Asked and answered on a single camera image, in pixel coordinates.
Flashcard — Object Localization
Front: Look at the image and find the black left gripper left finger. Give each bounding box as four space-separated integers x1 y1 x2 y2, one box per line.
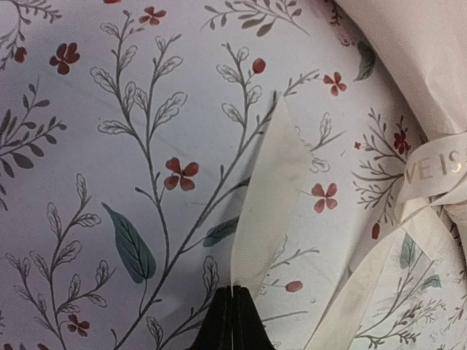
191 286 233 350

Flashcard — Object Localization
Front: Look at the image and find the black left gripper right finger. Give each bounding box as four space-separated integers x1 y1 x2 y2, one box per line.
232 286 274 350

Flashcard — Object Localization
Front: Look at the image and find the cream ribbon bow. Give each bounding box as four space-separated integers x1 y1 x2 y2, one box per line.
231 97 466 349

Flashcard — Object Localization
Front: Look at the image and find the peach wrapping paper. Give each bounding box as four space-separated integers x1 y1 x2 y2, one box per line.
339 0 466 236

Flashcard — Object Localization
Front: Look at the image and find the floral tablecloth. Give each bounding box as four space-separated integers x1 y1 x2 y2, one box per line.
1 1 466 349

